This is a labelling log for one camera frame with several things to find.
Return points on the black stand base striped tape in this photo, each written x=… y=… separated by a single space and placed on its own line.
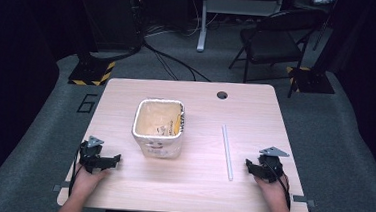
x=311 y=82
x=93 y=72

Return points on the grey table edge bracket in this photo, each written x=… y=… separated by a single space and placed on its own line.
x=303 y=200
x=59 y=188

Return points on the white plastic cup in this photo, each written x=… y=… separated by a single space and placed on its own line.
x=157 y=127

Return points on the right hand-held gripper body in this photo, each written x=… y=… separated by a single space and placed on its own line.
x=272 y=165

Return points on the white desk frame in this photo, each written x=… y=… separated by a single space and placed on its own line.
x=203 y=20

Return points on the white straw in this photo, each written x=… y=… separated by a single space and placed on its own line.
x=227 y=152

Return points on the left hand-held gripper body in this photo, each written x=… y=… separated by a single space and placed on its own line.
x=93 y=154

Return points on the person's right hand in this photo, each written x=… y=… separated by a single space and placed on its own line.
x=271 y=192

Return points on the yellow wrapper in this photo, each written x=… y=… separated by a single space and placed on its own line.
x=176 y=125

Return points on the person's left hand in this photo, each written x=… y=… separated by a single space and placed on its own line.
x=86 y=180

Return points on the black folding chair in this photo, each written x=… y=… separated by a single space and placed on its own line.
x=270 y=41

